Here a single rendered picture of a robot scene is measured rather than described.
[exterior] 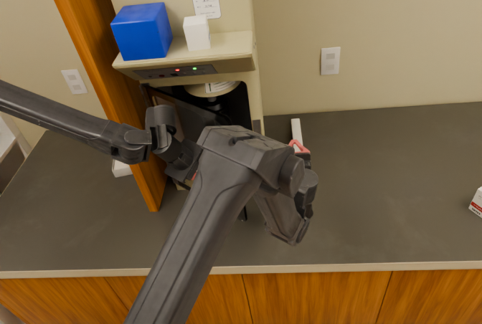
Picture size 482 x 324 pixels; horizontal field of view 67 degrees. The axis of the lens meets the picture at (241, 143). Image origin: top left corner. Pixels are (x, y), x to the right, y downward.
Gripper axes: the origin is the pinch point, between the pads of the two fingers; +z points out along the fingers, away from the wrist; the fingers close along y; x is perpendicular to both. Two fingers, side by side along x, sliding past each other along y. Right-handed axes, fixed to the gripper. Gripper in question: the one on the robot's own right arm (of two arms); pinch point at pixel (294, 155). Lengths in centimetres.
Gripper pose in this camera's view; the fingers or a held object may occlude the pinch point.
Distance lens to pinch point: 98.9
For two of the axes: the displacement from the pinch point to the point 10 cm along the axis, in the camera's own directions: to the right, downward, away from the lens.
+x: -9.9, 0.5, 1.0
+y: -1.1, -7.4, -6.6
